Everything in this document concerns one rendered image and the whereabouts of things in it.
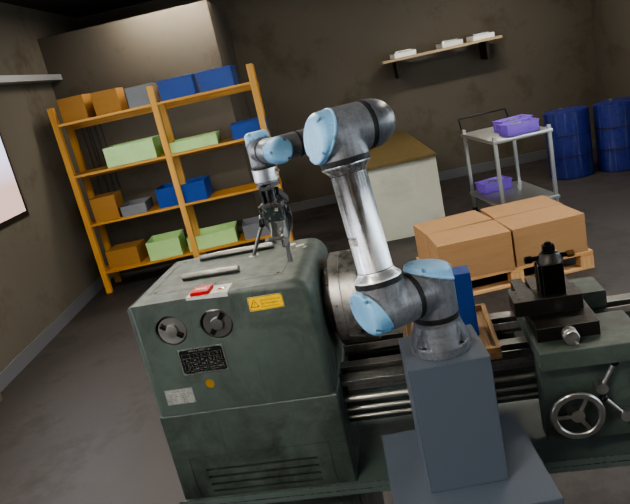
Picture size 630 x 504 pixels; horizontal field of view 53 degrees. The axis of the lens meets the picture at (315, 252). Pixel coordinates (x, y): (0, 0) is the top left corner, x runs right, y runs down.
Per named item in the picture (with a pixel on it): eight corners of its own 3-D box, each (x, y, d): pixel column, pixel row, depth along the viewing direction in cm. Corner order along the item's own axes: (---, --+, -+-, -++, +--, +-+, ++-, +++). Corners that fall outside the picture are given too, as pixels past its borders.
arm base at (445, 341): (478, 353, 153) (472, 316, 150) (416, 365, 154) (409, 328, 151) (463, 328, 167) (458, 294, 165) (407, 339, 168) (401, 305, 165)
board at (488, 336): (406, 371, 201) (404, 360, 200) (404, 325, 235) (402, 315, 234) (502, 358, 196) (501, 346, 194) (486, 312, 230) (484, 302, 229)
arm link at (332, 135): (432, 321, 149) (371, 94, 141) (380, 345, 143) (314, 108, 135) (404, 316, 160) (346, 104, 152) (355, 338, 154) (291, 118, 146)
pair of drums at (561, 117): (654, 165, 710) (650, 95, 689) (562, 184, 717) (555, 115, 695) (627, 157, 771) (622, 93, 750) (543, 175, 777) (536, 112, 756)
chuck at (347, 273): (353, 358, 203) (334, 266, 196) (358, 322, 233) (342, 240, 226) (381, 354, 202) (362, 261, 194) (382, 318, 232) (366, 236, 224)
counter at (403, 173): (413, 188, 868) (403, 130, 846) (448, 230, 641) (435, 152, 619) (358, 199, 873) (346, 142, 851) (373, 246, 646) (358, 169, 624)
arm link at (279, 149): (301, 130, 177) (285, 131, 186) (266, 139, 172) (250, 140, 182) (307, 157, 179) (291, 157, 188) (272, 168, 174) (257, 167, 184)
